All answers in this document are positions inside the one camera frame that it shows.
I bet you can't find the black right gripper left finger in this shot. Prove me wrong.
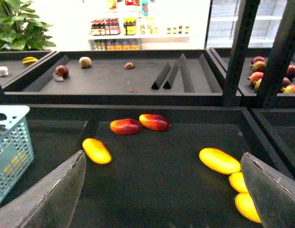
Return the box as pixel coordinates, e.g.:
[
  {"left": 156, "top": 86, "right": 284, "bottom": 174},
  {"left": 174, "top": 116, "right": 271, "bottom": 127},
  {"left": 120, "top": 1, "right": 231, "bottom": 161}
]
[{"left": 0, "top": 150, "right": 86, "bottom": 228}]

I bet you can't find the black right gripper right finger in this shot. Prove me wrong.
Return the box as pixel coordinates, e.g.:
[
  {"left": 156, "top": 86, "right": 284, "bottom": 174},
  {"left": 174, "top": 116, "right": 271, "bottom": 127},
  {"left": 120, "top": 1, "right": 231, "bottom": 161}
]
[{"left": 241, "top": 152, "right": 295, "bottom": 228}]

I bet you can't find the light blue plastic basket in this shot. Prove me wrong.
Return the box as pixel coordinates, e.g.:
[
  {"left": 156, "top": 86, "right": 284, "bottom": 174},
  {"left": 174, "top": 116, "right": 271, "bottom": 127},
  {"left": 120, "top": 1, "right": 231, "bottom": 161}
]
[{"left": 0, "top": 105, "right": 34, "bottom": 204}]

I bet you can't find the brown basket handle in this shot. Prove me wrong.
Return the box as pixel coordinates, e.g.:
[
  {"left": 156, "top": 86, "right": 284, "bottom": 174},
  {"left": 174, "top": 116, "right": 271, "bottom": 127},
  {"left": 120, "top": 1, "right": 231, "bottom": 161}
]
[{"left": 0, "top": 125, "right": 7, "bottom": 132}]

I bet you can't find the yellow mango right lower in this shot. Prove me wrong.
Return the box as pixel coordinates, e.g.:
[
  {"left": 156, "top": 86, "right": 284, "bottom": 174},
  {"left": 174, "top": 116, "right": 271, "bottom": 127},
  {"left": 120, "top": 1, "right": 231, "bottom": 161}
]
[{"left": 235, "top": 192, "right": 261, "bottom": 223}]

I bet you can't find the yellow mango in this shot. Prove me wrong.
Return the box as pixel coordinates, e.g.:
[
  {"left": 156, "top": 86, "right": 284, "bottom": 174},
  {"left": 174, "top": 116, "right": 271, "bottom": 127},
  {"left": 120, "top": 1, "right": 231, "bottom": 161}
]
[
  {"left": 198, "top": 148, "right": 241, "bottom": 175},
  {"left": 235, "top": 192, "right": 261, "bottom": 223},
  {"left": 228, "top": 171, "right": 248, "bottom": 193},
  {"left": 82, "top": 138, "right": 112, "bottom": 164}
]

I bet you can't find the yellow mango right middle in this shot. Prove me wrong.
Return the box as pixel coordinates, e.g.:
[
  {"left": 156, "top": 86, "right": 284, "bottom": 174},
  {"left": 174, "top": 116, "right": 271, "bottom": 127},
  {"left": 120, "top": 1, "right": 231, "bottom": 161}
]
[{"left": 228, "top": 171, "right": 248, "bottom": 193}]

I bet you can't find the yellow mango left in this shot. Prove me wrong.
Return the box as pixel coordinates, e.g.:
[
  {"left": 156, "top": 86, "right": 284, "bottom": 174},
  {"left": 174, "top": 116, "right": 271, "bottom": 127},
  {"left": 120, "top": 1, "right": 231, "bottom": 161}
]
[{"left": 82, "top": 138, "right": 112, "bottom": 164}]

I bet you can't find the yellow mango right upper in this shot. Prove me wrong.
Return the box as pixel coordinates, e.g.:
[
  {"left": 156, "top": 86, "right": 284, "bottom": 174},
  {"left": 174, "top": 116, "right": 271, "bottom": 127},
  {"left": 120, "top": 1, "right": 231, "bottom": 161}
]
[{"left": 198, "top": 148, "right": 241, "bottom": 175}]

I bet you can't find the red mango left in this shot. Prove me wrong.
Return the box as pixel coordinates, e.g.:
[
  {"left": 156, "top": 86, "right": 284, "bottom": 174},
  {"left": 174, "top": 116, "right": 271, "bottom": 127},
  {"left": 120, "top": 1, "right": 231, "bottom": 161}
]
[{"left": 110, "top": 118, "right": 141, "bottom": 135}]

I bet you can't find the red mango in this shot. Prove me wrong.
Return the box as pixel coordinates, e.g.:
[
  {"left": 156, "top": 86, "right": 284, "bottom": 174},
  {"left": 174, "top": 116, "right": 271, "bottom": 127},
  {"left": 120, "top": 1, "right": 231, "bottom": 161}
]
[
  {"left": 139, "top": 114, "right": 171, "bottom": 132},
  {"left": 110, "top": 118, "right": 141, "bottom": 135}
]

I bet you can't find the red mango right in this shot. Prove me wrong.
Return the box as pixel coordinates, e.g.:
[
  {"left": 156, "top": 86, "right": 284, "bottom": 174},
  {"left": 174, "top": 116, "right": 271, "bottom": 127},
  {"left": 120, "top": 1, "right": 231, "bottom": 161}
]
[{"left": 139, "top": 114, "right": 171, "bottom": 132}]

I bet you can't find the black lower display tray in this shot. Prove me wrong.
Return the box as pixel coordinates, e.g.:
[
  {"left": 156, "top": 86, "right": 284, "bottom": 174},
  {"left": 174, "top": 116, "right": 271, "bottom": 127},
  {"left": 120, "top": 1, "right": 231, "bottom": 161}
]
[{"left": 3, "top": 105, "right": 291, "bottom": 228}]

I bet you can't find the black display tray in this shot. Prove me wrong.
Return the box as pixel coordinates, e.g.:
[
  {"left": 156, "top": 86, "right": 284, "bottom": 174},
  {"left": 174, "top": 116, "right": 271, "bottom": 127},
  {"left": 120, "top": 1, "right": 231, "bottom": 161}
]
[
  {"left": 2, "top": 49, "right": 242, "bottom": 106},
  {"left": 3, "top": 105, "right": 291, "bottom": 228}
]

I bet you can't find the black upper display tray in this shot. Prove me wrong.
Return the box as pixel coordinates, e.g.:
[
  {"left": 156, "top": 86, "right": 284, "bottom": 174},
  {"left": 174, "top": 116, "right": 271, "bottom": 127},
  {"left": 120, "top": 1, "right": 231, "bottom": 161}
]
[{"left": 2, "top": 49, "right": 242, "bottom": 106}]

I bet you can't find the green potted plant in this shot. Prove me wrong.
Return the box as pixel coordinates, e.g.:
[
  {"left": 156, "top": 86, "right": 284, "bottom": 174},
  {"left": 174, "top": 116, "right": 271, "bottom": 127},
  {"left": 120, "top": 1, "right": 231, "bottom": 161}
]
[{"left": 0, "top": 0, "right": 56, "bottom": 52}]

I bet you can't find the white bottle shelf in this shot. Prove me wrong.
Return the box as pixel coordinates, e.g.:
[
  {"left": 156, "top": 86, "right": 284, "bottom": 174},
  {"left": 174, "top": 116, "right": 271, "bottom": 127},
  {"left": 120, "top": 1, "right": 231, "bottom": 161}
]
[{"left": 89, "top": 0, "right": 190, "bottom": 50}]

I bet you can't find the black shelf post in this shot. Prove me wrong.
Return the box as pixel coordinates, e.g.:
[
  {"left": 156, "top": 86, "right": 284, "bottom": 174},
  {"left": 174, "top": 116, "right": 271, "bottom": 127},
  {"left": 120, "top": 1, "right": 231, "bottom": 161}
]
[{"left": 222, "top": 0, "right": 260, "bottom": 106}]

